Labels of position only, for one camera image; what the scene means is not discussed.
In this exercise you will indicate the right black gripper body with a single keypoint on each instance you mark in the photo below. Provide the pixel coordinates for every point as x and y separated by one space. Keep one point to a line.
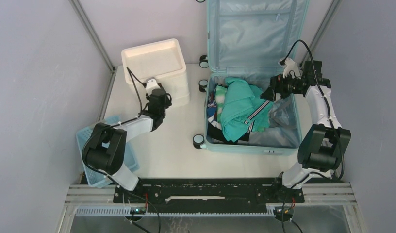
288 85

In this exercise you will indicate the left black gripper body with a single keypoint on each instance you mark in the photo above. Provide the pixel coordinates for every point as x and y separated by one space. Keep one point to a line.
168 103

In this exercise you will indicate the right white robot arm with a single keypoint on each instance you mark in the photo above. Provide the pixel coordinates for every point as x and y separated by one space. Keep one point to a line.
324 145

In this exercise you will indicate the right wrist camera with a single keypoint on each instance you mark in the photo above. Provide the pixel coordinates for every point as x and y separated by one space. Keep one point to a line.
290 66

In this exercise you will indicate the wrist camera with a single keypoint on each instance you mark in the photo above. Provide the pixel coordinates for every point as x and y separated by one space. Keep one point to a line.
290 66
150 85

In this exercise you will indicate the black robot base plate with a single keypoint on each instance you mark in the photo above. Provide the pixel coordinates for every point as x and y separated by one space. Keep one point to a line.
209 195

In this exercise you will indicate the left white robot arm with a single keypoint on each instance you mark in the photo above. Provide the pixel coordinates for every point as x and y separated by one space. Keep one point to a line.
146 122

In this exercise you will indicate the dark blue patterned clothing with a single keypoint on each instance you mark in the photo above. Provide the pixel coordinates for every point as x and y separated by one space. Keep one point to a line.
211 111

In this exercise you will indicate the light blue hard-shell suitcase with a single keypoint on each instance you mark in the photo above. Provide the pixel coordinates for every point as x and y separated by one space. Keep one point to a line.
246 39

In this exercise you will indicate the white three-drawer storage cabinet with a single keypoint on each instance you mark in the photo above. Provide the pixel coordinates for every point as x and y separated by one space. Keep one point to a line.
162 60

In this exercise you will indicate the light blue perforated plastic basket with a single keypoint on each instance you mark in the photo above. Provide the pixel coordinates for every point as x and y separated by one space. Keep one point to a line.
104 150

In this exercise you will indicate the teal folded garment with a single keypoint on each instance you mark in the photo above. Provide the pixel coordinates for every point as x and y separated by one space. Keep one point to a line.
244 110

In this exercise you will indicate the aluminium frame rails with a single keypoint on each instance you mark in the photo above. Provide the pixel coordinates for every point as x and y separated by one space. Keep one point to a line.
85 200

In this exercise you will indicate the green white patterned cloth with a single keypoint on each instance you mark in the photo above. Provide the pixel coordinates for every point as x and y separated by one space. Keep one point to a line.
220 94

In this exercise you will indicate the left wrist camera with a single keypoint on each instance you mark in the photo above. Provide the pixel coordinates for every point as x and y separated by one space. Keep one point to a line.
150 85

